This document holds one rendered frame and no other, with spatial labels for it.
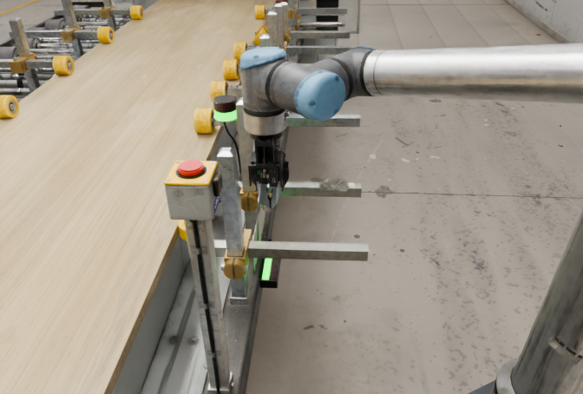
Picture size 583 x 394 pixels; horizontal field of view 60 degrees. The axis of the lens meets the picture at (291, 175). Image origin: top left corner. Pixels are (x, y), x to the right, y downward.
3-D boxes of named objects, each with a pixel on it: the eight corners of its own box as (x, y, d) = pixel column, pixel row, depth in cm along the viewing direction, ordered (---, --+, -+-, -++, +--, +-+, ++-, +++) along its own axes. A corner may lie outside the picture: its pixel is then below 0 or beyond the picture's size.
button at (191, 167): (206, 168, 81) (206, 159, 80) (201, 181, 78) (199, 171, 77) (182, 167, 81) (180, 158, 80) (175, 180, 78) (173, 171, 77)
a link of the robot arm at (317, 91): (355, 64, 93) (305, 51, 101) (313, 81, 86) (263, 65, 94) (353, 112, 98) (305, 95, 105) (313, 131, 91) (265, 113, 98)
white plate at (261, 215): (266, 217, 158) (265, 190, 153) (255, 274, 135) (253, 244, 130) (264, 217, 158) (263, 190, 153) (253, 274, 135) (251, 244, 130)
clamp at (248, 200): (263, 187, 151) (262, 172, 148) (258, 213, 139) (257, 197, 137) (245, 186, 151) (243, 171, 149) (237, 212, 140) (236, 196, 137)
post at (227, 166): (249, 310, 132) (235, 145, 108) (247, 319, 129) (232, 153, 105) (236, 309, 132) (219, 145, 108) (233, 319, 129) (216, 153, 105)
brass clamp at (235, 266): (254, 245, 130) (253, 228, 128) (247, 280, 119) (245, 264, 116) (231, 244, 131) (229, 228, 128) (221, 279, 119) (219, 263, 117)
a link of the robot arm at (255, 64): (263, 60, 93) (228, 49, 99) (265, 122, 99) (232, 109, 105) (298, 49, 99) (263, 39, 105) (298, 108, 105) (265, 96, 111)
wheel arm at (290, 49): (350, 52, 226) (351, 44, 225) (351, 55, 223) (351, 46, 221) (240, 52, 230) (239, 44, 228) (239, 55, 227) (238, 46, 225)
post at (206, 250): (233, 378, 107) (212, 200, 84) (229, 399, 103) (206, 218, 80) (212, 377, 108) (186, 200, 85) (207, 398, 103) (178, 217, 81)
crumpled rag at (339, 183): (350, 179, 146) (350, 172, 144) (350, 192, 140) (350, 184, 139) (318, 178, 146) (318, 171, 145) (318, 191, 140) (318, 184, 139)
